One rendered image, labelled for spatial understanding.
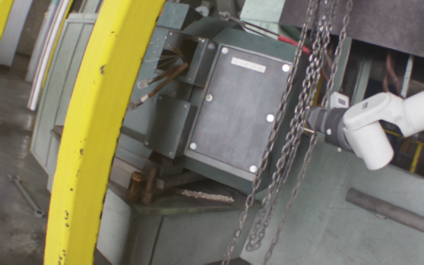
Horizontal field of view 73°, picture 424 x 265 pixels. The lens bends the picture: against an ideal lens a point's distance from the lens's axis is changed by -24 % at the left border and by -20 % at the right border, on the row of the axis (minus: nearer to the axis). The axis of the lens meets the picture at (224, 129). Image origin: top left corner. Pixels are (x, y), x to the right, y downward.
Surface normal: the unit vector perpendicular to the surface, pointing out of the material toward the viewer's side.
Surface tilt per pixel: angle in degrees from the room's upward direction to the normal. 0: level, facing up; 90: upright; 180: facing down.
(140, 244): 90
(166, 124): 90
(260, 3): 90
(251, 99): 90
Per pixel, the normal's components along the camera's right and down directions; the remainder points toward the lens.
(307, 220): -0.60, -0.14
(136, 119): -0.33, -0.03
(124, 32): 0.73, 0.29
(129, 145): -0.15, -0.48
